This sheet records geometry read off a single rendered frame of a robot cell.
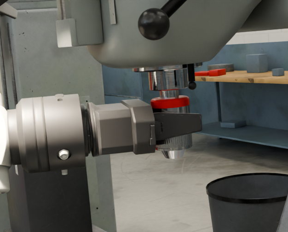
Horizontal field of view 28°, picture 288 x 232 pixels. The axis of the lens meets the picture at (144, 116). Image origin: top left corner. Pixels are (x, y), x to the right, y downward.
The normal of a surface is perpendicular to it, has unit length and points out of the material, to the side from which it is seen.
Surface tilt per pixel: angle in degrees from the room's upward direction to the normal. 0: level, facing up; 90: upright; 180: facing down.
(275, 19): 117
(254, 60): 90
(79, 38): 90
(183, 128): 90
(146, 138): 90
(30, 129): 72
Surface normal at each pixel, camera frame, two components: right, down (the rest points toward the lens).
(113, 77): -0.86, 0.14
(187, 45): 0.46, 0.62
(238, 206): -0.46, 0.22
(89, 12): 0.50, 0.07
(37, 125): 0.14, -0.25
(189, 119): 0.18, 0.11
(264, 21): -0.73, 0.57
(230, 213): -0.64, 0.22
